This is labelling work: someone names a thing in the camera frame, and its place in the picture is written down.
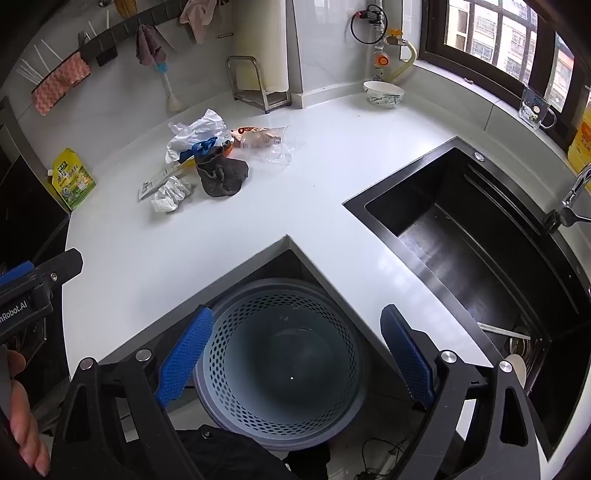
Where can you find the glass mug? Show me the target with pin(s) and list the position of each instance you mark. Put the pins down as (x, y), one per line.
(535, 108)

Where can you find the black stove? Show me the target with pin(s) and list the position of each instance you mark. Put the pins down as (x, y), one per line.
(23, 207)

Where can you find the yellow ribbed holder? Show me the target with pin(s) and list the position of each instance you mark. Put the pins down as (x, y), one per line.
(125, 7)

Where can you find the yellow green pouch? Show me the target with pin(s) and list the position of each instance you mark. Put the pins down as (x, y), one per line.
(74, 182)

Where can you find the white tissue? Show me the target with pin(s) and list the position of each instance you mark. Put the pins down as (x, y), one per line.
(171, 194)

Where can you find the white dish in sink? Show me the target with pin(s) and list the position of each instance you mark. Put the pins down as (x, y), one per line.
(518, 369)

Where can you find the brown snack wrapper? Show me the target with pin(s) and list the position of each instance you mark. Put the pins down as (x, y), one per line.
(254, 137)

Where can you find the white bottle brush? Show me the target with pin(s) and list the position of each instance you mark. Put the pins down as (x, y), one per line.
(173, 99)

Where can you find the pink wavy dishcloth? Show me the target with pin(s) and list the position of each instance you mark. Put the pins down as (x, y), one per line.
(60, 85)

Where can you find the grey perforated plastic basket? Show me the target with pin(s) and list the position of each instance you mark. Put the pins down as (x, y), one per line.
(281, 360)

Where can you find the pink hanging cloth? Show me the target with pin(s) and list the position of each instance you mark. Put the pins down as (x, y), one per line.
(198, 18)

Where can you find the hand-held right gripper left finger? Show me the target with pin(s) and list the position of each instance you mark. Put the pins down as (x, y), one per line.
(184, 355)

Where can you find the yellow oil bottle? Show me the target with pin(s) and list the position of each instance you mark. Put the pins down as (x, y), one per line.
(581, 145)

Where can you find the person's left hand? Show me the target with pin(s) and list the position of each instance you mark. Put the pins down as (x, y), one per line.
(23, 424)

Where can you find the dark framed window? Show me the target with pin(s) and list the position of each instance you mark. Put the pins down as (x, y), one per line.
(498, 37)

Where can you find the dark grey cloth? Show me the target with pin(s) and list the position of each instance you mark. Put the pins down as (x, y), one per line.
(221, 177)

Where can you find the bundle of white sticks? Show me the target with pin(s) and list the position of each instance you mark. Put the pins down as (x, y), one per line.
(41, 60)

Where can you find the clear plastic bag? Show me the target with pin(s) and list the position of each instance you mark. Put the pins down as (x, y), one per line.
(277, 150)

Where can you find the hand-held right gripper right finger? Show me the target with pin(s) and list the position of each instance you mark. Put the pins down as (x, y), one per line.
(406, 355)

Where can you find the chrome faucet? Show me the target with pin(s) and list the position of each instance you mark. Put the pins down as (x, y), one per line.
(570, 203)

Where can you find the metal board rack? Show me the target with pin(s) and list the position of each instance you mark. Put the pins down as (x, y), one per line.
(258, 99)

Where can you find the grey paper card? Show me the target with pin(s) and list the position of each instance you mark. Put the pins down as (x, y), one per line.
(154, 182)

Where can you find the chopsticks in sink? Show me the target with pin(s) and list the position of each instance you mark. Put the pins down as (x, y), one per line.
(503, 331)

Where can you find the black kitchen sink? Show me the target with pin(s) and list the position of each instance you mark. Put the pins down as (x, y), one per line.
(471, 258)

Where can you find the white cutting board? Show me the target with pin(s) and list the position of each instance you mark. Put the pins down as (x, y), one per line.
(261, 41)

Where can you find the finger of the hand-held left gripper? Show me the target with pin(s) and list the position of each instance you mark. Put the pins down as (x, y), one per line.
(60, 265)

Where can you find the white patterned bowl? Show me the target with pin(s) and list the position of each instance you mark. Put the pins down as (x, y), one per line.
(383, 94)

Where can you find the grey brown hanging cloth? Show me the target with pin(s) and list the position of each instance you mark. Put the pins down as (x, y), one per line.
(148, 46)

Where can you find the white plastic bag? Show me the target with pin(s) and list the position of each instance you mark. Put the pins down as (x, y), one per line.
(198, 131)

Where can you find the blue glove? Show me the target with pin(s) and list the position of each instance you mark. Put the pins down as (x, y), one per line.
(201, 146)

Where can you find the black wall rail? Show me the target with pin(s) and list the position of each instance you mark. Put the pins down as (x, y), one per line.
(120, 30)

